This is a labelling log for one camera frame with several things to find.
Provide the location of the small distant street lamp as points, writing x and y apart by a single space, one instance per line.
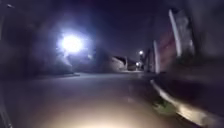
141 52

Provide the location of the grey asphalt road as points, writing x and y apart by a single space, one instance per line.
86 96

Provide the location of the bright street lamp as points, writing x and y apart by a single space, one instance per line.
71 43

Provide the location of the pale concrete kerb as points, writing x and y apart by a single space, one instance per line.
186 111

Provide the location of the pale distant wall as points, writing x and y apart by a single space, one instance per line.
116 64

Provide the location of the reddish wall with pale posts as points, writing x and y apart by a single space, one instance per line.
166 50

